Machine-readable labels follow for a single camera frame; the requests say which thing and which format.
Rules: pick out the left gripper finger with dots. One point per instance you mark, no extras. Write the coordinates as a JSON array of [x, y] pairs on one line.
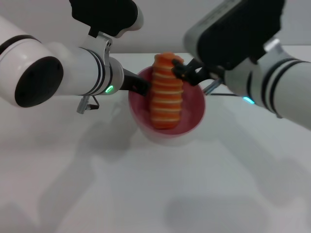
[[142, 87]]

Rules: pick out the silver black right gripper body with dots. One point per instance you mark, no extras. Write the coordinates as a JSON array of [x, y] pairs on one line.
[[238, 80]]

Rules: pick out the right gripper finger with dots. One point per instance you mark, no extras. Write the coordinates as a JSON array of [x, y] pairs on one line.
[[196, 77], [185, 68]]

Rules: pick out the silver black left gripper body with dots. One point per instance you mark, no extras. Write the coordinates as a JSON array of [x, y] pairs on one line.
[[116, 75]]

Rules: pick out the orange ridged bread loaf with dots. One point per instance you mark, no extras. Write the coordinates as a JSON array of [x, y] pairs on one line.
[[166, 97]]

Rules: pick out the pink plastic bowl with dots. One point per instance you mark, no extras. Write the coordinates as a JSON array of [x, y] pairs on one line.
[[189, 114]]

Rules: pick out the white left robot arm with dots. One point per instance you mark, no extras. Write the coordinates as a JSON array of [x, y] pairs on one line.
[[48, 72]]

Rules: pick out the silver left camera bracket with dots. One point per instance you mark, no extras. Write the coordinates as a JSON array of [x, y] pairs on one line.
[[99, 46]]

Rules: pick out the silver camera bracket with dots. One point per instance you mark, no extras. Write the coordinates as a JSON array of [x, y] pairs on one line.
[[99, 46], [277, 48]]

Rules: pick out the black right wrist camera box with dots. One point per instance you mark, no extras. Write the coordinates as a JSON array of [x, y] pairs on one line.
[[233, 31]]

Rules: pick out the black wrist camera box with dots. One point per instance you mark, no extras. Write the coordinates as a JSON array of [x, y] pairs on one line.
[[233, 31], [107, 14]]

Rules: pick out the silver right camera bracket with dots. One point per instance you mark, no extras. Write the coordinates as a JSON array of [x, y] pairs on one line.
[[277, 48]]

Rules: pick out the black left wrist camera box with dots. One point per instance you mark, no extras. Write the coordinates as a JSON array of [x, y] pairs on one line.
[[107, 14]]

